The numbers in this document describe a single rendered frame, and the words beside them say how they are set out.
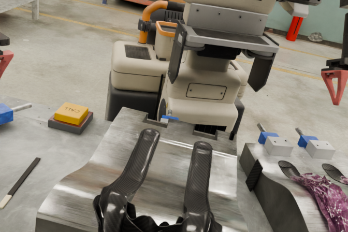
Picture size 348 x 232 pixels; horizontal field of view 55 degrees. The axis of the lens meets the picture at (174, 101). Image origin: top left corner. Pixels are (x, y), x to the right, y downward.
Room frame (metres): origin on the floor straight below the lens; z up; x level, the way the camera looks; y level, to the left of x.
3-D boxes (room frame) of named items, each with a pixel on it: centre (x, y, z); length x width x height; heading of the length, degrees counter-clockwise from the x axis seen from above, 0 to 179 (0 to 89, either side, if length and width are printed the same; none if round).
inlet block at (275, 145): (0.71, -0.24, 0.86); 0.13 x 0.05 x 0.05; 14
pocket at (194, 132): (0.62, -0.08, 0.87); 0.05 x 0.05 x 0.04; 86
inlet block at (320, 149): (0.74, -0.35, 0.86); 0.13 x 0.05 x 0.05; 14
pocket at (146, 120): (0.63, 0.03, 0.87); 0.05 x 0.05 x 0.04; 86
